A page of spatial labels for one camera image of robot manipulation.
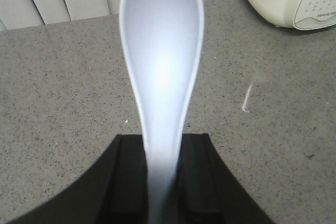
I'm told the light blue plastic spoon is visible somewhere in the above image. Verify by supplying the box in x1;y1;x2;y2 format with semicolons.
119;0;204;223

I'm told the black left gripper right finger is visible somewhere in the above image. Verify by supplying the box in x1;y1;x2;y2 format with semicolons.
170;134;273;223

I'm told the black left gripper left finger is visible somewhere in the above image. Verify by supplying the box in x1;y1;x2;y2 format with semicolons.
12;134;148;223

